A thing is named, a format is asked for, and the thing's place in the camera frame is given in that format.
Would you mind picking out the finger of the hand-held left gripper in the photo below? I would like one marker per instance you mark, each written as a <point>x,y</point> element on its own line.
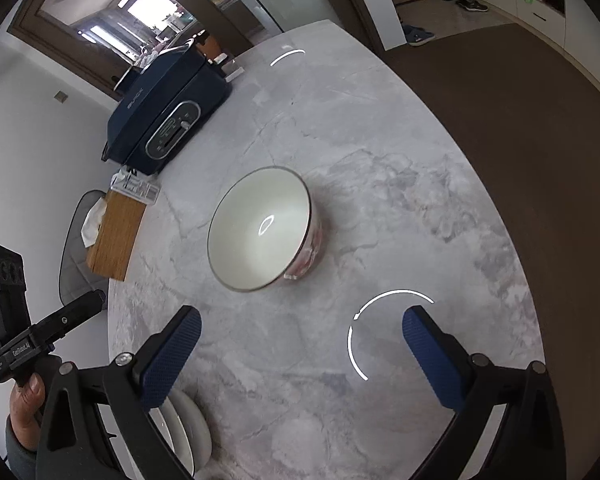
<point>80,312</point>

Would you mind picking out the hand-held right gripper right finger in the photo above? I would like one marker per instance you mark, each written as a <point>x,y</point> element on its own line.
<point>430,355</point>

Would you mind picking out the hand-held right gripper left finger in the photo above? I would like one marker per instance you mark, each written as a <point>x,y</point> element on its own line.
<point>172,355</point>

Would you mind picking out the large white bowl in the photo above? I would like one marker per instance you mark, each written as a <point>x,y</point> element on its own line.
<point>200,430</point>

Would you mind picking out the white bowl with red print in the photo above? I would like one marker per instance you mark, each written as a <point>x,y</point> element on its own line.
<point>260,230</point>

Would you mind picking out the person's left forearm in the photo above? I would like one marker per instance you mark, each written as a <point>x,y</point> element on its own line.
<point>20,465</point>

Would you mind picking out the person's left hand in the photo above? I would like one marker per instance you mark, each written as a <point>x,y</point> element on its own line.
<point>26,410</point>

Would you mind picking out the grey quilted chair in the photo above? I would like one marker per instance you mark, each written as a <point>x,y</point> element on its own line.
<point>72,270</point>

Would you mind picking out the wooden tissue box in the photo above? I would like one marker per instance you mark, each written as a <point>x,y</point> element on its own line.
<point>115,240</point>

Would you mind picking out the white tissue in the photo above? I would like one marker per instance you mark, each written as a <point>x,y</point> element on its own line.
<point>91,227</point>

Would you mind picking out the clear striped packet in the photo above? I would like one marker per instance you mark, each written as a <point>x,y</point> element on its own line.
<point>137,190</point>

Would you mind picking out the dark blue cooking appliance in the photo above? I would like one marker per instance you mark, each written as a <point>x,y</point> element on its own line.
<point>165,105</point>

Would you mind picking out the blue shoe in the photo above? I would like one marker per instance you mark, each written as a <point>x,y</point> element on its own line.
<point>419,36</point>

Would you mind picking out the white cabinet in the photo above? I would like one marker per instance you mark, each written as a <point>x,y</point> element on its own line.
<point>580,20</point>

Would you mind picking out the brown window frame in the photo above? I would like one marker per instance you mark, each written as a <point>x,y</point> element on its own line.
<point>30,27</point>

